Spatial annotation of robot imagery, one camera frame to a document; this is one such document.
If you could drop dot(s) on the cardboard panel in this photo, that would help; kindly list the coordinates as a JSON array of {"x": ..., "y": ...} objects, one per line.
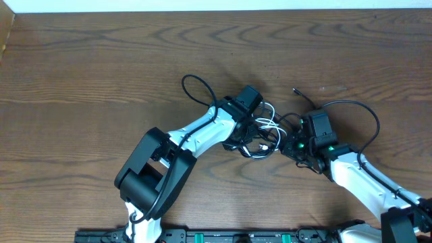
[{"x": 7, "y": 18}]

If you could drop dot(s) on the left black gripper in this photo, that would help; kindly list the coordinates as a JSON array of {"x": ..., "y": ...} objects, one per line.
[{"x": 255, "y": 125}]

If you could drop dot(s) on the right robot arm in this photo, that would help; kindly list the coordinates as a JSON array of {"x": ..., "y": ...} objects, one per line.
[{"x": 401, "y": 213}]

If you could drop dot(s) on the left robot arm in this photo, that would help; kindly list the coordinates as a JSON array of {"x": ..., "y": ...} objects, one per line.
[{"x": 153, "y": 176}]

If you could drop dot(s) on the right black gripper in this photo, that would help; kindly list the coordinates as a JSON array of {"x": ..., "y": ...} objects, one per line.
[{"x": 287, "y": 149}]

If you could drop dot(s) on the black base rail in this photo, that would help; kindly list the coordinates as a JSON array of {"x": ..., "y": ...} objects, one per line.
[{"x": 183, "y": 235}]

